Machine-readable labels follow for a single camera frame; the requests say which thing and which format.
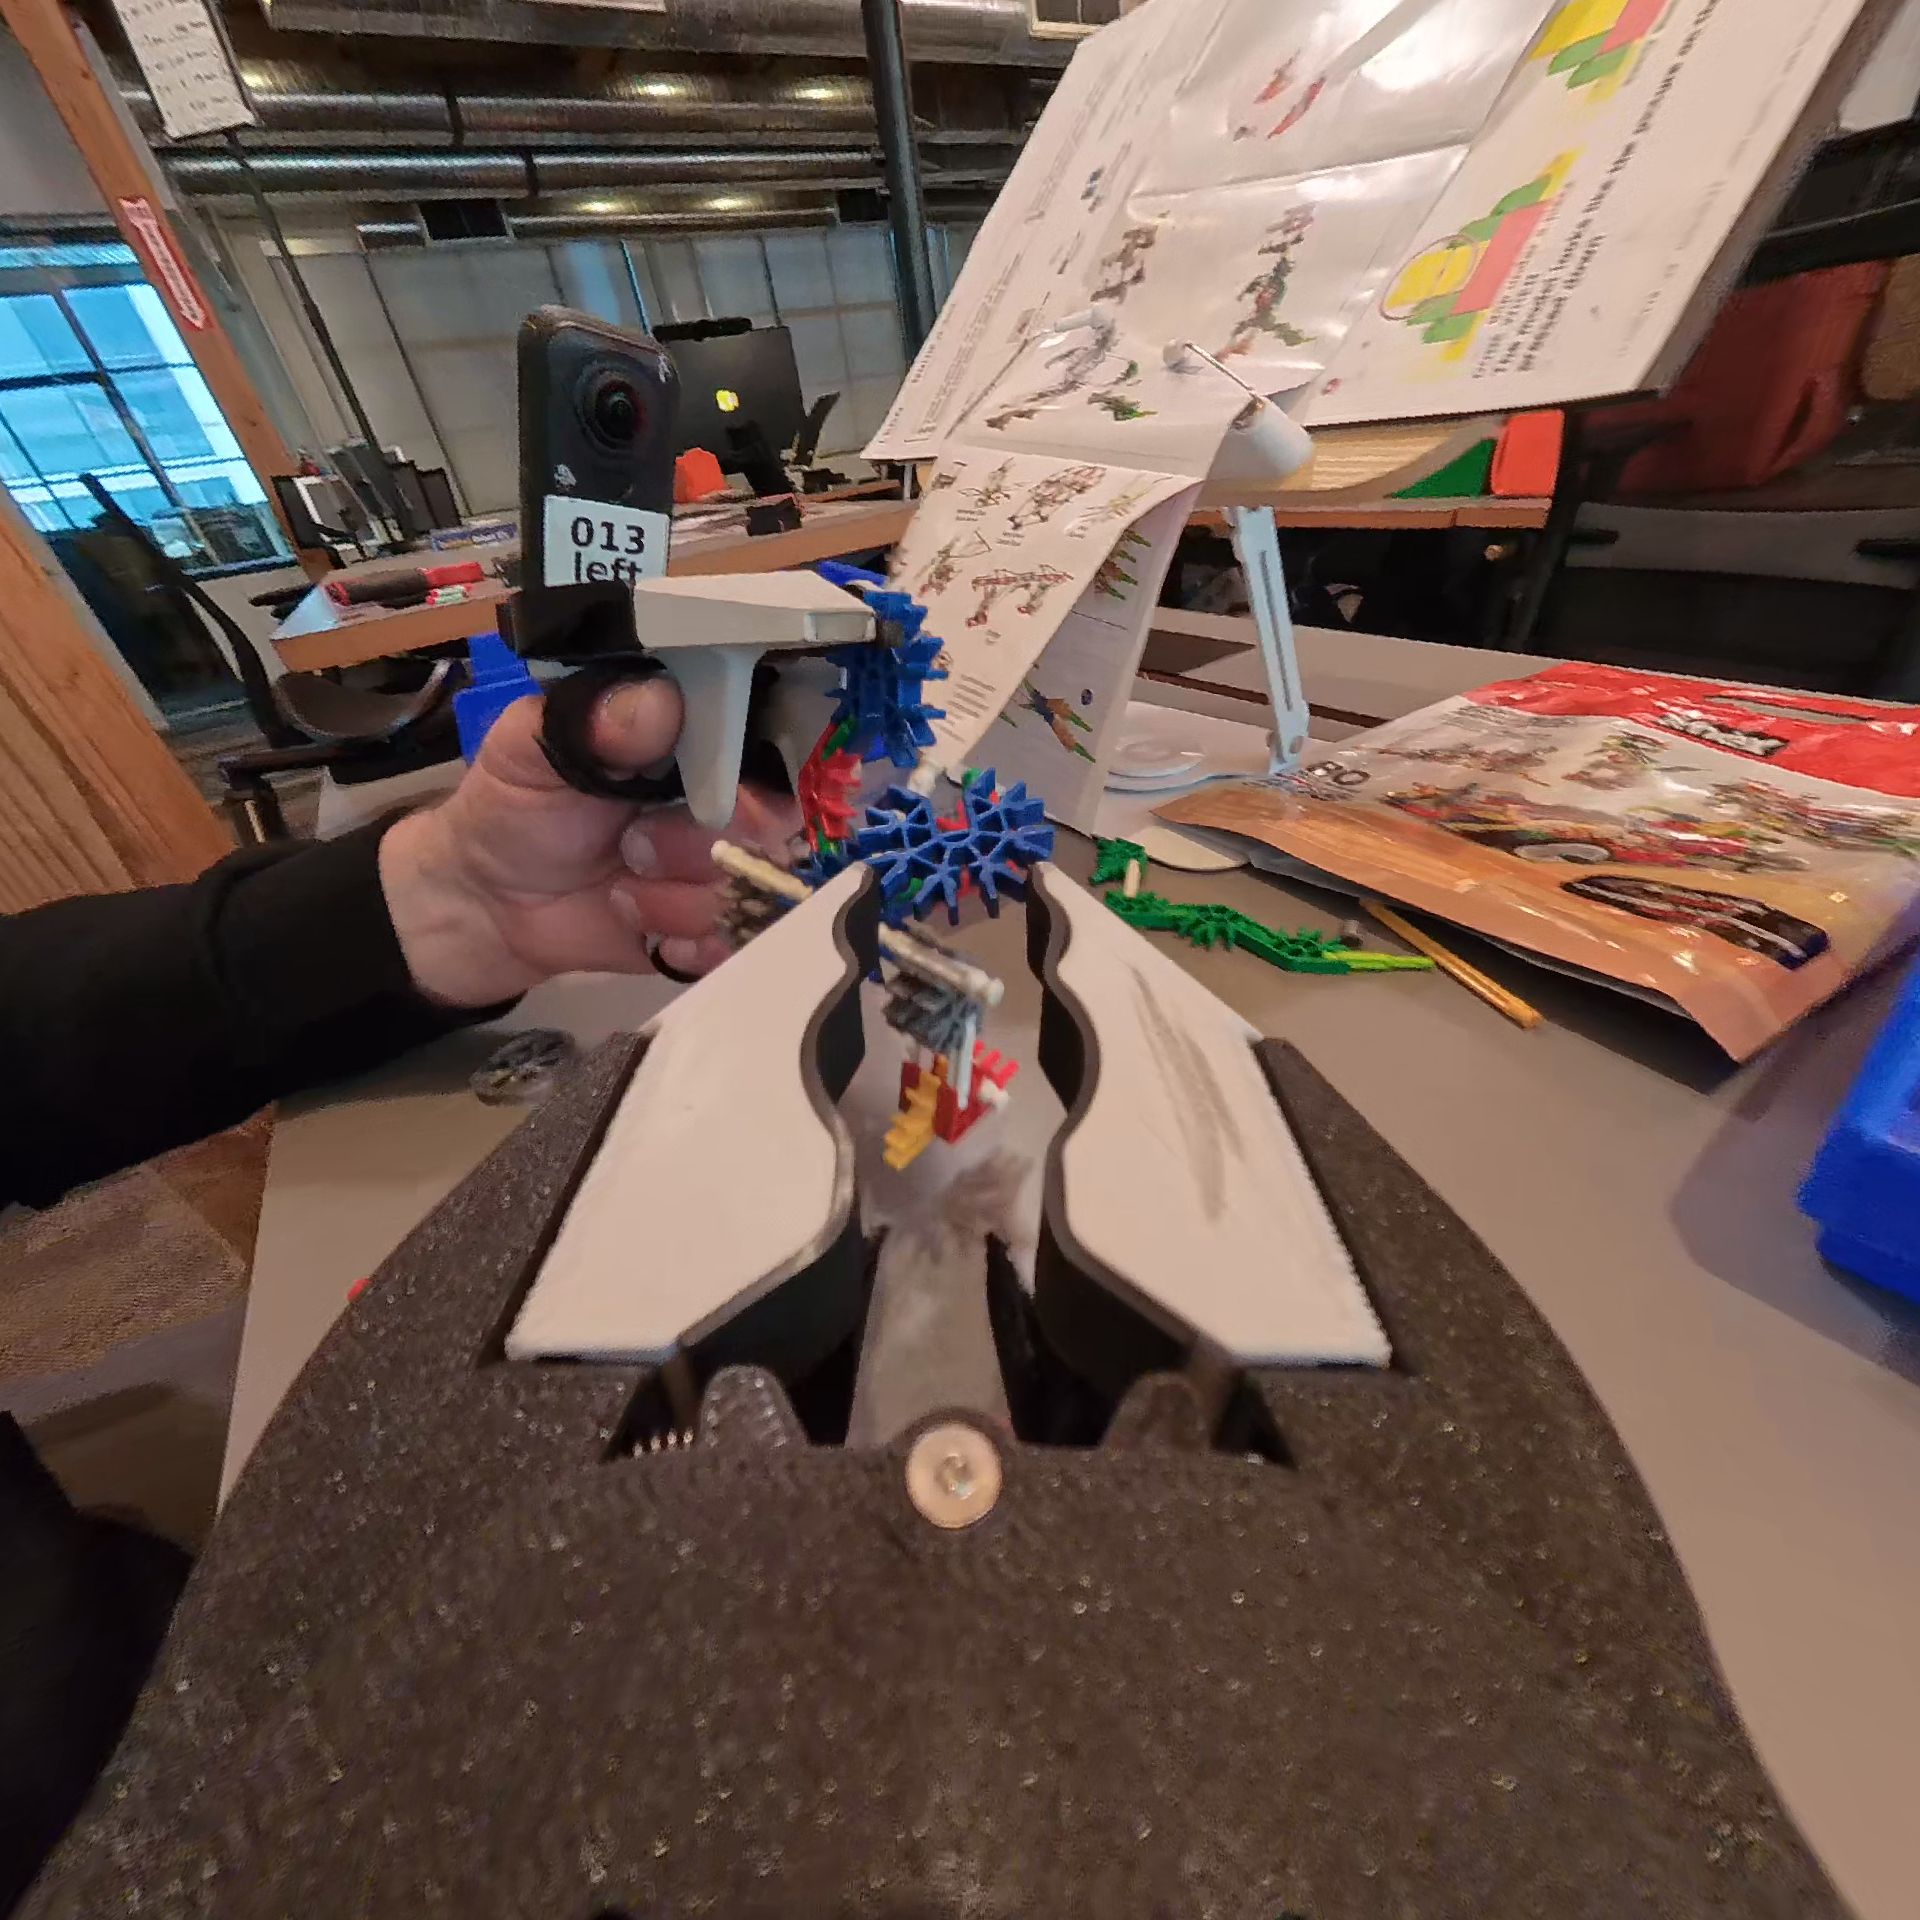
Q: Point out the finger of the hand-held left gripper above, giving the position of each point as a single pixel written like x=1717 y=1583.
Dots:
x=749 y=612

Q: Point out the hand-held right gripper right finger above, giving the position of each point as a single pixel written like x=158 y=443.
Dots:
x=1198 y=1183

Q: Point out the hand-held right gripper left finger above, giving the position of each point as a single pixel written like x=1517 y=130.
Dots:
x=706 y=1183

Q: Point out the blue snowflake connector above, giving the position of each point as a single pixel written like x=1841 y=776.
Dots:
x=885 y=673

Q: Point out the colourful construction toy model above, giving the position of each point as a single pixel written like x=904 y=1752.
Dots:
x=936 y=994

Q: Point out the person's left forearm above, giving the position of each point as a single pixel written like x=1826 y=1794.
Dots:
x=196 y=1008

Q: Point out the person's left hand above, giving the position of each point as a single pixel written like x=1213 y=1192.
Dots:
x=512 y=869

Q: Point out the black device with red trim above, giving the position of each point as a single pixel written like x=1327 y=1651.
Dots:
x=774 y=515

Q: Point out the orange plastic object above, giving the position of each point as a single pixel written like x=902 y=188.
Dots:
x=696 y=484

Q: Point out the black monitor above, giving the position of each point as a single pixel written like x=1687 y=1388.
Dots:
x=743 y=383

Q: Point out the grey spoked pulley wheel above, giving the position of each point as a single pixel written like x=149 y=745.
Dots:
x=522 y=1067

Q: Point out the long wooden table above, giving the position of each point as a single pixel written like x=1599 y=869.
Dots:
x=390 y=625

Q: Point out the long yellow rod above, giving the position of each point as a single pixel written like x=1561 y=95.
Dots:
x=1455 y=967

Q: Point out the black office chair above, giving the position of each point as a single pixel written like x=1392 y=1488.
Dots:
x=346 y=704

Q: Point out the white instruction booklet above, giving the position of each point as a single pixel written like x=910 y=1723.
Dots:
x=1089 y=737

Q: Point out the dark metal column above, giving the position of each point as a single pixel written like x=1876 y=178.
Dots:
x=902 y=178

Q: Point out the white foam board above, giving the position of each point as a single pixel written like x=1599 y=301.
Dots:
x=1162 y=760

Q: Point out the narrow red sign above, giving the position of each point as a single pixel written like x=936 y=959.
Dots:
x=163 y=253

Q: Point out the brown plastic bag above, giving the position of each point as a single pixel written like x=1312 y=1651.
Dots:
x=1573 y=854

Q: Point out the white metal stand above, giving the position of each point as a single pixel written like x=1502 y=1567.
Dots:
x=1268 y=630

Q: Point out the white paper sign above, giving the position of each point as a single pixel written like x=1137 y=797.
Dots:
x=188 y=65

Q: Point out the wooden pillar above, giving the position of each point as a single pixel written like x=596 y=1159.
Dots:
x=89 y=748

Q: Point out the brick building instruction sheet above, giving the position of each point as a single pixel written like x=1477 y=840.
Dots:
x=1573 y=224

